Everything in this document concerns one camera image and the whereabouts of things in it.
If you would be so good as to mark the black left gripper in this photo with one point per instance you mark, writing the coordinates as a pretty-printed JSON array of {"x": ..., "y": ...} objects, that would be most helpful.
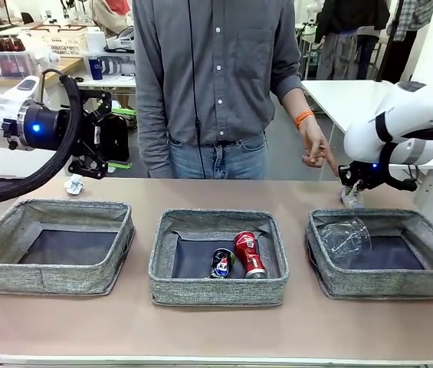
[{"x": 43, "y": 126}]

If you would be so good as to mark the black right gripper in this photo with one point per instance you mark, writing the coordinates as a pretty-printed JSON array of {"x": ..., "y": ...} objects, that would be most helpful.
[{"x": 371, "y": 176}]

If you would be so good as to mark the clear plastic water bottle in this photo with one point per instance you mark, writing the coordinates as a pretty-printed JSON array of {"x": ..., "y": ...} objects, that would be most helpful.
[{"x": 352, "y": 201}]

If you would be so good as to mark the clear plastic cup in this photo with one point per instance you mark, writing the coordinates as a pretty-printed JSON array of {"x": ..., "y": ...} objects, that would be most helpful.
[{"x": 344, "y": 237}]

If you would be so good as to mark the white paper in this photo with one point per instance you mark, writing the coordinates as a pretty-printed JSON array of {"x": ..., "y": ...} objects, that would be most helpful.
[{"x": 74, "y": 187}]

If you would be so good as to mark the crushed red soda can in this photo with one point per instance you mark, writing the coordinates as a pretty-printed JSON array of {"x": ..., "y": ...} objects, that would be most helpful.
[{"x": 250, "y": 257}]

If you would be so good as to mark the crushed blue soda can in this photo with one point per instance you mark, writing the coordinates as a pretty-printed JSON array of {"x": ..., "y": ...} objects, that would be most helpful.
[{"x": 222, "y": 264}]

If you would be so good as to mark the person's right forearm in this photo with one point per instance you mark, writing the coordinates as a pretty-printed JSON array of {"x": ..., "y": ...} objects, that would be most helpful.
[{"x": 153, "y": 134}]

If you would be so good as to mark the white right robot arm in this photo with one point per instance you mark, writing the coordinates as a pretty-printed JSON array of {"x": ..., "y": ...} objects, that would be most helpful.
[{"x": 392, "y": 126}]

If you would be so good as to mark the person's left forearm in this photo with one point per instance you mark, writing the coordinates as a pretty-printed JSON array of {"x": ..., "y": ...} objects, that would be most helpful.
[{"x": 292, "y": 96}]

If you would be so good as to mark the person's left hand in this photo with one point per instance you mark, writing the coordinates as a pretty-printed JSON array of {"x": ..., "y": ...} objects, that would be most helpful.
[{"x": 313, "y": 142}]

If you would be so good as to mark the black backpack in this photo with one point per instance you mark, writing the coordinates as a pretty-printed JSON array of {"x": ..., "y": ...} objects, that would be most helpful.
[{"x": 118, "y": 134}]

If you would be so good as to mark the white background desk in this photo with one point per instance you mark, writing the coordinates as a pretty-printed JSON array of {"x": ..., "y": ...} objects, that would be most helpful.
[{"x": 116, "y": 80}]

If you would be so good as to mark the dark blue bottle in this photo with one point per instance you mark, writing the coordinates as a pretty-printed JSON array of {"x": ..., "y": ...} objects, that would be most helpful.
[{"x": 96, "y": 69}]

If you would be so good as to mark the orange wrist watch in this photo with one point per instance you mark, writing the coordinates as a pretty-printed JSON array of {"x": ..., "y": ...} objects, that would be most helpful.
[{"x": 304, "y": 119}]

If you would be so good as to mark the wooden counter top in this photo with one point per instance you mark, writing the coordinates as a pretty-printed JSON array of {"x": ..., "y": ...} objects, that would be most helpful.
[{"x": 63, "y": 65}]

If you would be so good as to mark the white plastic jug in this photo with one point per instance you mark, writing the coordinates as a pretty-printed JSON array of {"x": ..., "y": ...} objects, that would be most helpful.
[{"x": 95, "y": 40}]

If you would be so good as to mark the white and black device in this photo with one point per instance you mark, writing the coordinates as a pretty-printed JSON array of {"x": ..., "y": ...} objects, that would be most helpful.
[{"x": 120, "y": 40}]

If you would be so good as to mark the grey fabric basket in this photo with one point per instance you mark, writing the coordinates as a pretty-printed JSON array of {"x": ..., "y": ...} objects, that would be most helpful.
[
  {"x": 373, "y": 281},
  {"x": 216, "y": 291},
  {"x": 78, "y": 276}
]

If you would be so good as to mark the white crate with wooden tray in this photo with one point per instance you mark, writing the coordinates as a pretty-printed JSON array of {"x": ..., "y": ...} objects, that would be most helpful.
[{"x": 66, "y": 42}]

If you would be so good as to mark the person in grey shirt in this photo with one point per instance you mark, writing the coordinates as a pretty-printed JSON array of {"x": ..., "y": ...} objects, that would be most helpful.
[{"x": 216, "y": 76}]

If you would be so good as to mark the background person in black jacket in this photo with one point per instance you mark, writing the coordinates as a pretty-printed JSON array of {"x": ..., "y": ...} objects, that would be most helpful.
[{"x": 338, "y": 50}]

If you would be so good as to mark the dark hanging garment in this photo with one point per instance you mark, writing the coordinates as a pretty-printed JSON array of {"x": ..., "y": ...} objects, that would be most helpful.
[{"x": 400, "y": 57}]

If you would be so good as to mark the hanging plaid shirt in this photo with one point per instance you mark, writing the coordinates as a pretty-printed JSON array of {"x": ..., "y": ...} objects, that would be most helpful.
[{"x": 411, "y": 19}]

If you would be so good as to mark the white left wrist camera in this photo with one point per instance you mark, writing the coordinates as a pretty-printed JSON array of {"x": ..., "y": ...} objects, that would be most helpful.
[{"x": 24, "y": 85}]

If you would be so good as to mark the aluminium table edge rail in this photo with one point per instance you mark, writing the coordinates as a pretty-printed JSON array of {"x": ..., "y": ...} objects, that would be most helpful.
[{"x": 216, "y": 364}]

